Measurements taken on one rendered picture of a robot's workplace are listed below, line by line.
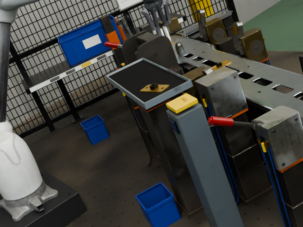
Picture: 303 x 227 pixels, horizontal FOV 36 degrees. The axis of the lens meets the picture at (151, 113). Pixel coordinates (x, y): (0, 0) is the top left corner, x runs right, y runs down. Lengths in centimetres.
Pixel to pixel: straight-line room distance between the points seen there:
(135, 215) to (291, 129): 70
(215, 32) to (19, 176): 104
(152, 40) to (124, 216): 61
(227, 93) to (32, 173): 77
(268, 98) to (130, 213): 62
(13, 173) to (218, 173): 78
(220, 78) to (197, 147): 25
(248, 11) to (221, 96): 452
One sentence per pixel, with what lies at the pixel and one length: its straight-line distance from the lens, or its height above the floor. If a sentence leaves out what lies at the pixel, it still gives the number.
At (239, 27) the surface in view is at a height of 108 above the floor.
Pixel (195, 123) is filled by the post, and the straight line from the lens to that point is 109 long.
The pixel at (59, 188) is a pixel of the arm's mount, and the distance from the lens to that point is 178.
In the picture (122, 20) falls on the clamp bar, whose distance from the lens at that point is 200.
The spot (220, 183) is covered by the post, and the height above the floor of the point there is 93.
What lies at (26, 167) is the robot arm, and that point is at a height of 95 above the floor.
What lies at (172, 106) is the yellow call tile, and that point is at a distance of 108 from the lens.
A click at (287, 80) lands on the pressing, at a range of 143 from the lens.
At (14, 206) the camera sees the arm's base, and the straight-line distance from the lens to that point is 174.
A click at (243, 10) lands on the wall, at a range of 571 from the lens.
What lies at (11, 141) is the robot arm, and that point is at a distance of 167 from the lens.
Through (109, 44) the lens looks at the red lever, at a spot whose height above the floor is 113.
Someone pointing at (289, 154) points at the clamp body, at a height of 97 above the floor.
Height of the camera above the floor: 158
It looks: 23 degrees down
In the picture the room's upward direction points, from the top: 22 degrees counter-clockwise
